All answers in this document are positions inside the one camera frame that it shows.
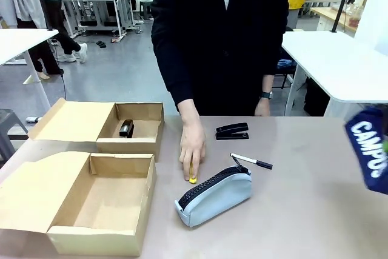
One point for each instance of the grey zipper pencil case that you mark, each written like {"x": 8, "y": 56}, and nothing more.
{"x": 215, "y": 195}

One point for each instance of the person with white sneakers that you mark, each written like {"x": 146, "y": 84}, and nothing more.
{"x": 56, "y": 4}

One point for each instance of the wooden top side table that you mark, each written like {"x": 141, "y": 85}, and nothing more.
{"x": 330, "y": 13}

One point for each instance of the white marker with black cap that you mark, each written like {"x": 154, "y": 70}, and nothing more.
{"x": 247, "y": 159}

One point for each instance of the yellow highlighter pen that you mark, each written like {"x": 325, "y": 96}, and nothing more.
{"x": 192, "y": 179}

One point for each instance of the grey metal stool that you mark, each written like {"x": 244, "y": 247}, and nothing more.
{"x": 10, "y": 125}

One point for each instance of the white power strip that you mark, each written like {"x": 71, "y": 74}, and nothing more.
{"x": 33, "y": 119}

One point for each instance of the large open cardboard box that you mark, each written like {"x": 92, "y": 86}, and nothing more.
{"x": 106, "y": 198}

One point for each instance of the black stapler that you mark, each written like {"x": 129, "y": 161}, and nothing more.
{"x": 232, "y": 131}
{"x": 126, "y": 128}

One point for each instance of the blue campus pencil case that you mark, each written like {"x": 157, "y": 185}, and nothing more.
{"x": 368, "y": 146}

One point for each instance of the dark plastic stool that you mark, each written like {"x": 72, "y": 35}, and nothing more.
{"x": 145, "y": 8}

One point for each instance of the white table with panel leg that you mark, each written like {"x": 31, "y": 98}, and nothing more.
{"x": 333, "y": 59}

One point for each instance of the clear plastic bottle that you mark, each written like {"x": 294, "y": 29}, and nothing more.
{"x": 356, "y": 10}

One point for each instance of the person's right hand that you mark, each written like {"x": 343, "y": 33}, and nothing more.
{"x": 192, "y": 140}

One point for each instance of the black chair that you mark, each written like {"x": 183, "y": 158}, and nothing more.
{"x": 285, "y": 69}

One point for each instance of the dark wristwatch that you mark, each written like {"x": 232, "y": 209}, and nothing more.
{"x": 266, "y": 95}

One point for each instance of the small open cardboard box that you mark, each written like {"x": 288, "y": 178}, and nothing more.
{"x": 75, "y": 119}

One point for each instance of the person's left forearm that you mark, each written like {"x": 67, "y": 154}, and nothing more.
{"x": 267, "y": 83}

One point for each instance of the white table with slanted leg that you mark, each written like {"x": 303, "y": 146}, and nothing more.
{"x": 21, "y": 42}

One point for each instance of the person's right forearm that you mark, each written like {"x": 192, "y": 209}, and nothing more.
{"x": 188, "y": 108}

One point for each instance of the black slippers pair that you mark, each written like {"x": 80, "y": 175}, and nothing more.
{"x": 101, "y": 43}

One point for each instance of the person in black jacket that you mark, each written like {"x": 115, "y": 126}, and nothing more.
{"x": 218, "y": 28}

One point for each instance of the person's left hand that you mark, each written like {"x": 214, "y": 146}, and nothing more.
{"x": 262, "y": 108}

